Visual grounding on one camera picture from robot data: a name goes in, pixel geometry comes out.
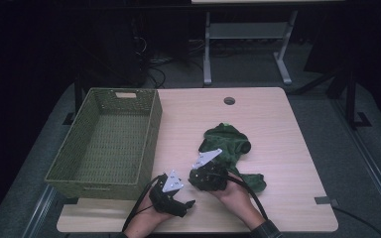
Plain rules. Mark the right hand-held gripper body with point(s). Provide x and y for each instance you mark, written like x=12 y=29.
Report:
x=208 y=177

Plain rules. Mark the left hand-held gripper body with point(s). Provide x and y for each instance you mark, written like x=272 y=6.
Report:
x=165 y=198

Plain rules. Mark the green cloth garment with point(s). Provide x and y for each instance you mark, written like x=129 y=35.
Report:
x=228 y=142

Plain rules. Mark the green woven basket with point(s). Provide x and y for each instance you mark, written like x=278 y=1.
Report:
x=79 y=168

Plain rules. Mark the person's left hand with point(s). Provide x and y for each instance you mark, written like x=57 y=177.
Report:
x=145 y=221

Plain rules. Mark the person's right hand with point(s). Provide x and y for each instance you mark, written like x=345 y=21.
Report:
x=238 y=198

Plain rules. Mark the grey tape strip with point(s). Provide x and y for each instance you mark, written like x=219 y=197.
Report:
x=324 y=200

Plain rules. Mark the black metal stand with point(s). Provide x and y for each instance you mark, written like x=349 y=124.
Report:
x=77 y=95
x=351 y=99

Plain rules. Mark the aluminium floor rail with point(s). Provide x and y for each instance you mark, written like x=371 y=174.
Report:
x=370 y=165
x=39 y=211

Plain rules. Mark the white metal desk frame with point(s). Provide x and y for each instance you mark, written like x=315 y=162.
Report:
x=244 y=30

